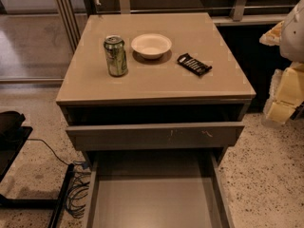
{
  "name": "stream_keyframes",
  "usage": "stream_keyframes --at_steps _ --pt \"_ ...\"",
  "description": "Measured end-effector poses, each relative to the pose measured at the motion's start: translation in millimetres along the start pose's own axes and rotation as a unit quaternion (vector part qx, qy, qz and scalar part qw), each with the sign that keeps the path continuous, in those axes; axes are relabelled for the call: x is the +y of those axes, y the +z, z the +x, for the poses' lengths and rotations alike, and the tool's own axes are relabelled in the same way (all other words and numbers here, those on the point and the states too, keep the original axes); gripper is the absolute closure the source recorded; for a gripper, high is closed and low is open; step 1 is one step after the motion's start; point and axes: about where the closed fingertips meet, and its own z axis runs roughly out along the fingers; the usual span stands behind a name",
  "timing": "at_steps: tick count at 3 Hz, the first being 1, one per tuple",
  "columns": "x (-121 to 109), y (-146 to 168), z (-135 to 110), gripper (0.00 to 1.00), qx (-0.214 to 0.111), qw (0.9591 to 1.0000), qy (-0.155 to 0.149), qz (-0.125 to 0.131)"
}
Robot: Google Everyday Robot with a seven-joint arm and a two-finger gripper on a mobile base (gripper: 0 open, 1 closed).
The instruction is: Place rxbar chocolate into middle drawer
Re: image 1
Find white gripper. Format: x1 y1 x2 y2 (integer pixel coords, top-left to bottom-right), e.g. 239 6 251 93
259 21 304 124

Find black rxbar chocolate wrapper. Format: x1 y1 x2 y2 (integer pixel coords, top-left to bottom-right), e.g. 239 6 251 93
177 53 212 77

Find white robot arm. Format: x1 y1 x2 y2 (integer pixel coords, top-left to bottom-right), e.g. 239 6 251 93
259 0 304 124

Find grey top drawer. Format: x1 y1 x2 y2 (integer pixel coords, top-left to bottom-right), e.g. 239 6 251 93
66 122 244 151

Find grey drawer cabinet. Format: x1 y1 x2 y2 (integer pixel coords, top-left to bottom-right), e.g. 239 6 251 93
55 12 257 228

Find grey open middle drawer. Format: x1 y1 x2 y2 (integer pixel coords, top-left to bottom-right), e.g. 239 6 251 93
83 150 235 228

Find white paper bowl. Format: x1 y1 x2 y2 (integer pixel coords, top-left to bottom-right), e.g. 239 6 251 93
131 33 172 60

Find green soda can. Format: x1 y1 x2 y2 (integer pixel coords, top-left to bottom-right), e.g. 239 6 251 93
104 35 128 77

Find black stand base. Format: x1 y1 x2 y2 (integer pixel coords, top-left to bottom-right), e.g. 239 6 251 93
0 111 74 228

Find metal railing frame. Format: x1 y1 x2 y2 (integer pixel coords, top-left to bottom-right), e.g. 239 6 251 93
55 0 299 49

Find black and blue cables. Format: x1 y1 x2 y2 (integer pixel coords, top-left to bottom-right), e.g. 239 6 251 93
27 138 92 220

